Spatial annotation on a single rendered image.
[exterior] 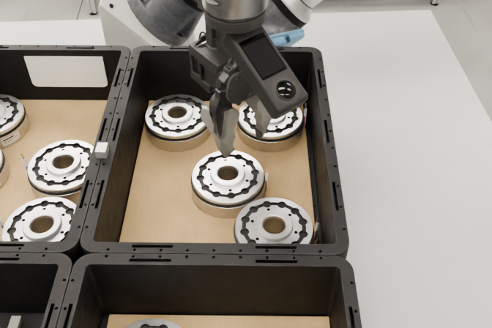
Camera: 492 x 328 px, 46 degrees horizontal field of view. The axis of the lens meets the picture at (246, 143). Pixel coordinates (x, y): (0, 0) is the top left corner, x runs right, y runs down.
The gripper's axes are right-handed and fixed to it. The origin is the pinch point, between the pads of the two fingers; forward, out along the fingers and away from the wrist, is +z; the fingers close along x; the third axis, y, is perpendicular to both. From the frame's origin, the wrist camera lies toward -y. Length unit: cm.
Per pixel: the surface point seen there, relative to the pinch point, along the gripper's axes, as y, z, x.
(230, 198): -3.6, 4.4, 5.3
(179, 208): 1.7, 7.6, 10.4
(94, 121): 25.7, 7.7, 11.2
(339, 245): -21.1, -2.4, 3.5
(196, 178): 2.6, 4.7, 6.7
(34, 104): 35.8, 7.7, 17.1
